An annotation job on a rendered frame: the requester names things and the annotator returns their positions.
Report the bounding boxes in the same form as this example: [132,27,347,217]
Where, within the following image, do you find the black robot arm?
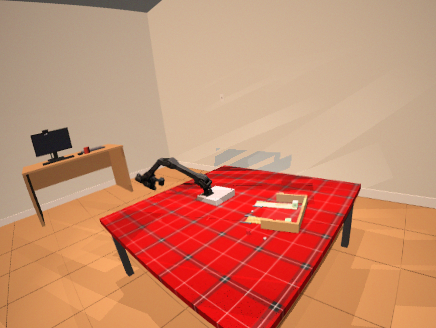
[135,157,214,197]

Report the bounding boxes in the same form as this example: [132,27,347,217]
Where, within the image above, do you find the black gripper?
[150,175,165,187]

